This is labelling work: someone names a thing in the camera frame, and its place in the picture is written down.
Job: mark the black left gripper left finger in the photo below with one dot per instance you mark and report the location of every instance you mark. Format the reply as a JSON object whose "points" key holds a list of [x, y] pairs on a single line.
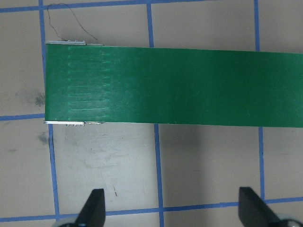
{"points": [[93, 213]]}

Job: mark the green conveyor belt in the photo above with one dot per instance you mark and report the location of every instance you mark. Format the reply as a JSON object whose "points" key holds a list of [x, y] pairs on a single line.
{"points": [[93, 83]]}

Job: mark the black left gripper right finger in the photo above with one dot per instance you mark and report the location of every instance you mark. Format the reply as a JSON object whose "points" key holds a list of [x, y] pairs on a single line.
{"points": [[253, 212]]}

